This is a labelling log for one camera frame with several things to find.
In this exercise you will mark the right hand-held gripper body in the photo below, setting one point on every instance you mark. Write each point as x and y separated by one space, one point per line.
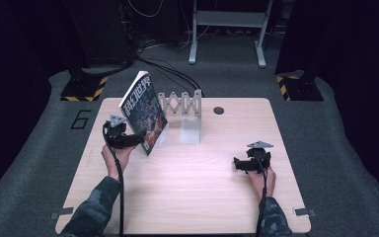
260 159

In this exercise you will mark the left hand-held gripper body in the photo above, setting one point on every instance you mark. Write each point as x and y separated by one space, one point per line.
116 136

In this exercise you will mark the dark illustrated magazine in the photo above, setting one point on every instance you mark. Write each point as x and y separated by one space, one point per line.
144 110

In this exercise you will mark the grey expandable metal book rack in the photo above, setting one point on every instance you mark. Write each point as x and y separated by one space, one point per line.
186 115

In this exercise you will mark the person's right hand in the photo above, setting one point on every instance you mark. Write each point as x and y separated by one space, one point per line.
263 181

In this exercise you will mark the person's left hand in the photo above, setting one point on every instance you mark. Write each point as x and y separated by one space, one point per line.
113 159

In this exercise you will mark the black stand base hazard stripes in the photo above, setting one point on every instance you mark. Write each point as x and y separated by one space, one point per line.
304 89
82 89

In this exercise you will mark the grey tape strip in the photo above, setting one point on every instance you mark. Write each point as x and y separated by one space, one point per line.
305 212
60 213

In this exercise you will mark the black equipment cabinet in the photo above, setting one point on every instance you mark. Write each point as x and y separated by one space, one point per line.
98 33

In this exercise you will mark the white metal desk frame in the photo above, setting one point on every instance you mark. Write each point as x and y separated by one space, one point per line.
230 18

